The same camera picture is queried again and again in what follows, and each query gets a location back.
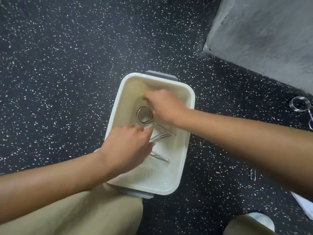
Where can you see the person's left forearm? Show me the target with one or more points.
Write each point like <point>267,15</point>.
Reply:
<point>53,179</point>

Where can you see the small metal clip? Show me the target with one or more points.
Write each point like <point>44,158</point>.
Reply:
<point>253,174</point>

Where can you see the person's left hand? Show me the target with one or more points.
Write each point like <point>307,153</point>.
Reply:
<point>123,149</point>

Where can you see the metal spring collar clip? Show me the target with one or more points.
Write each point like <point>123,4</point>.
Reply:
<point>139,116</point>
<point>297,108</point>

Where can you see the white shoe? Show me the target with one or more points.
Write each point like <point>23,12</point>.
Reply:
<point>265,219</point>

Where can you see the person's left leg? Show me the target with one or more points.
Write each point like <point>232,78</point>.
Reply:
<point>93,212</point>

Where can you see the person's leg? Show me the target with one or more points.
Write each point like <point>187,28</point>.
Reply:
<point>242,226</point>
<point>93,212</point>

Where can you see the person's right leg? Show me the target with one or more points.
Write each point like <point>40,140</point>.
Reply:
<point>242,226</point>

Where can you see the person's right hand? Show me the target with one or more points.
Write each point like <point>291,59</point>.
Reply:
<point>166,107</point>

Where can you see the person's right forearm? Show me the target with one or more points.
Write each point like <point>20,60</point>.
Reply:
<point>244,144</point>

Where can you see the person's left fingers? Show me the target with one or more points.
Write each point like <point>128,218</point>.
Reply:
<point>144,139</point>

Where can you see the white paper sheet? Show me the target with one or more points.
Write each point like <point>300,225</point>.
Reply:
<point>304,205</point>

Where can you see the person's right fingers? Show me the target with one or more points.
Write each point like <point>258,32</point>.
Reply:
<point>150,96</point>

